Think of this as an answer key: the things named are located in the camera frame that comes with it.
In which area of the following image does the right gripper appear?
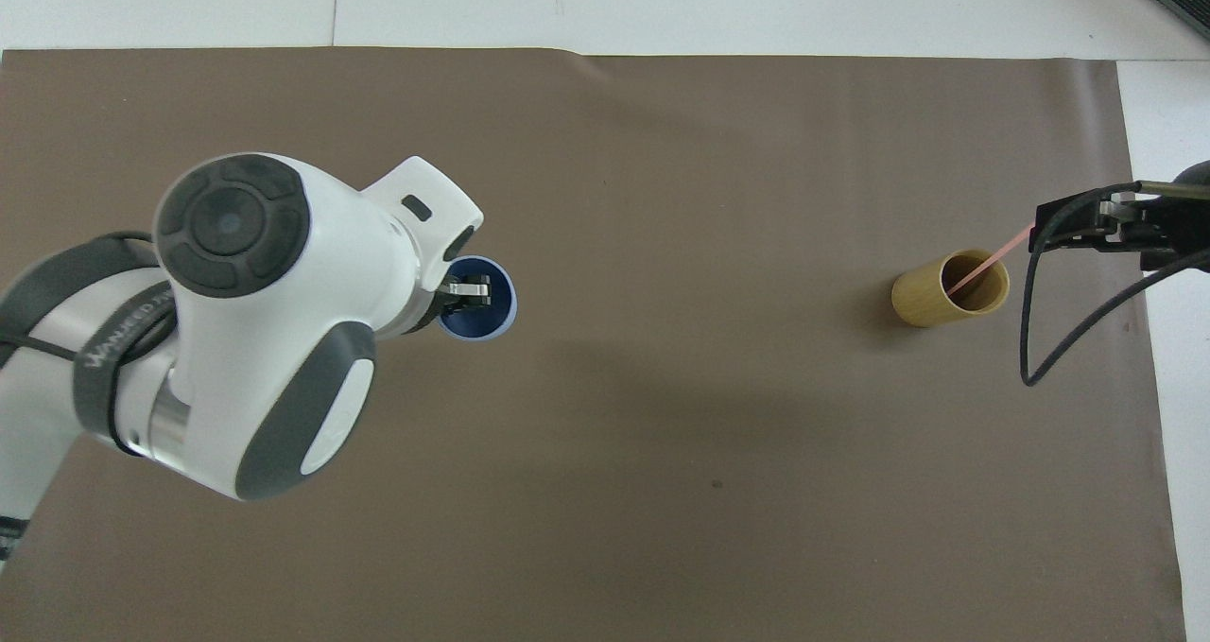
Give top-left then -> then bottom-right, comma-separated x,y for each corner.
1138,162 -> 1210,273

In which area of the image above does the pink chopstick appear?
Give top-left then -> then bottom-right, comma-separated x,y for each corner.
945,225 -> 1037,299

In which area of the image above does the blue cup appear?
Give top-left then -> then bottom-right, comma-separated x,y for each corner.
437,256 -> 519,343

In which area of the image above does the bamboo cup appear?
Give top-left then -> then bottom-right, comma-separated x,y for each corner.
891,250 -> 1011,330

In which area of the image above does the black cable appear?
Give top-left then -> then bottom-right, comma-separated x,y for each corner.
1019,182 -> 1210,389

